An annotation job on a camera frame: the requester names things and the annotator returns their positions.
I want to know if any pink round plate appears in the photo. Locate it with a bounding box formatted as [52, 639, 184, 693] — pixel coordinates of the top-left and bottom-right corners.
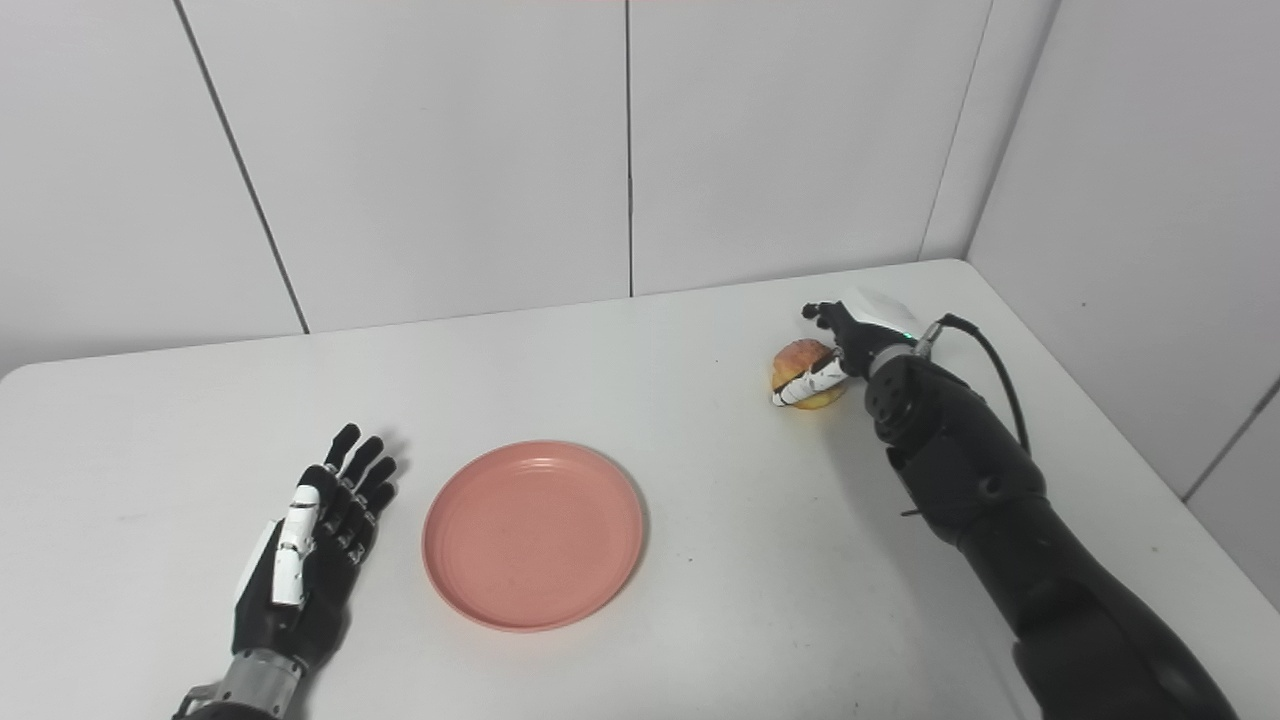
[421, 440, 647, 634]

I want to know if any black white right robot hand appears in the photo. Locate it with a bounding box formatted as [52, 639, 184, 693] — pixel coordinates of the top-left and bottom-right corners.
[771, 287, 927, 409]

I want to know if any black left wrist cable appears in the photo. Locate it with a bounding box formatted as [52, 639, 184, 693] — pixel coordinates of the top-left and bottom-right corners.
[171, 682, 223, 720]

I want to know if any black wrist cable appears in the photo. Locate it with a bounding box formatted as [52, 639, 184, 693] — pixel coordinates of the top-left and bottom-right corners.
[914, 312, 1033, 458]
[171, 682, 223, 720]

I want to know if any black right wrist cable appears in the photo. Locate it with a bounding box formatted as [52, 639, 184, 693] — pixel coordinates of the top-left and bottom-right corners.
[914, 312, 1033, 458]

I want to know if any cream puff pastry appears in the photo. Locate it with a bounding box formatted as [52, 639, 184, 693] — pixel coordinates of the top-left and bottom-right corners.
[769, 338, 850, 412]

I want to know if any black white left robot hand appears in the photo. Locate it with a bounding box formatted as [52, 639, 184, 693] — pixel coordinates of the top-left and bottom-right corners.
[231, 422, 400, 671]

